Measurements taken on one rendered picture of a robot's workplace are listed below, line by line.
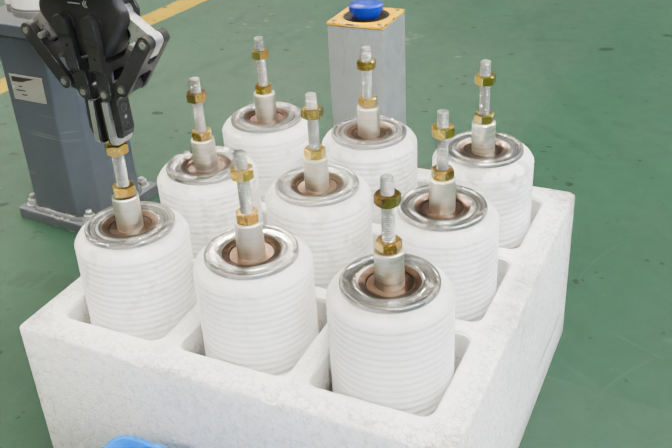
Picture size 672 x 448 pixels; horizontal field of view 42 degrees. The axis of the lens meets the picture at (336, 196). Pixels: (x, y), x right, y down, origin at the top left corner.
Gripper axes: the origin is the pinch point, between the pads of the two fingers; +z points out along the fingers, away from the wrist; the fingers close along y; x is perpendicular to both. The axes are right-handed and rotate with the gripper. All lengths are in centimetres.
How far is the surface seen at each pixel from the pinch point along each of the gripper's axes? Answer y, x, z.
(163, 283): -4.2, 2.0, 13.5
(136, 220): -1.0, 0.4, 9.0
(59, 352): 3.2, 8.0, 18.7
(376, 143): -12.9, -21.6, 9.8
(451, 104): 4, -89, 35
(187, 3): 89, -127, 36
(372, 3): -4.0, -40.6, 2.2
